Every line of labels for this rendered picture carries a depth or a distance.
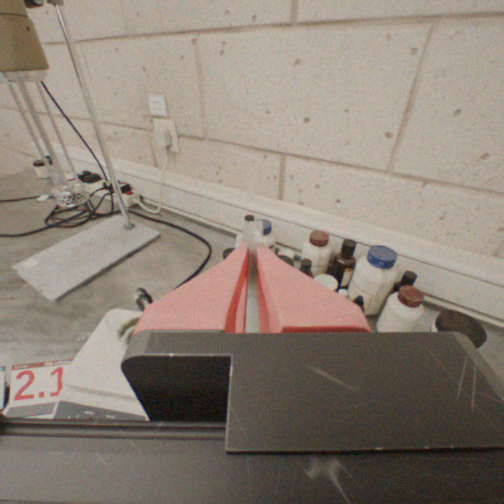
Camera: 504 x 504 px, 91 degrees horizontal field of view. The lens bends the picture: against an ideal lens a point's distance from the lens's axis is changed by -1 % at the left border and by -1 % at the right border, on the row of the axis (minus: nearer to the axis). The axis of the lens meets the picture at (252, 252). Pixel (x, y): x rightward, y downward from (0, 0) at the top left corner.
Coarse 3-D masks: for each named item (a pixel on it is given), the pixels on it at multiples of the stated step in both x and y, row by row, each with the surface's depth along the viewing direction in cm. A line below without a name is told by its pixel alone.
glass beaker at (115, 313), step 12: (120, 300) 32; (132, 300) 33; (144, 300) 32; (108, 312) 31; (120, 312) 33; (132, 312) 34; (108, 324) 29; (120, 324) 33; (120, 336) 29; (120, 348) 32
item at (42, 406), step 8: (32, 400) 36; (40, 400) 36; (48, 400) 36; (56, 400) 37; (16, 408) 36; (24, 408) 36; (32, 408) 36; (40, 408) 36; (48, 408) 36; (8, 416) 35; (16, 416) 35; (24, 416) 35
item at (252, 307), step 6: (252, 222) 12; (252, 228) 11; (252, 234) 11; (252, 300) 14; (252, 306) 14; (252, 312) 14; (252, 318) 15; (258, 318) 15; (252, 324) 15; (252, 330) 15
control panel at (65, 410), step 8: (64, 408) 31; (72, 408) 31; (80, 408) 30; (88, 408) 30; (96, 408) 30; (104, 408) 30; (56, 416) 30; (64, 416) 30; (72, 416) 30; (80, 416) 30; (88, 416) 30; (96, 416) 30; (104, 416) 30; (112, 416) 30; (120, 416) 30; (128, 416) 30; (136, 416) 30; (144, 416) 30
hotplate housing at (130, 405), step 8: (64, 392) 32; (72, 392) 31; (80, 392) 31; (88, 392) 31; (96, 392) 31; (64, 400) 31; (72, 400) 31; (80, 400) 31; (88, 400) 31; (96, 400) 31; (104, 400) 31; (112, 400) 31; (120, 400) 31; (128, 400) 31; (136, 400) 31; (56, 408) 31; (112, 408) 30; (120, 408) 30; (128, 408) 30; (136, 408) 30
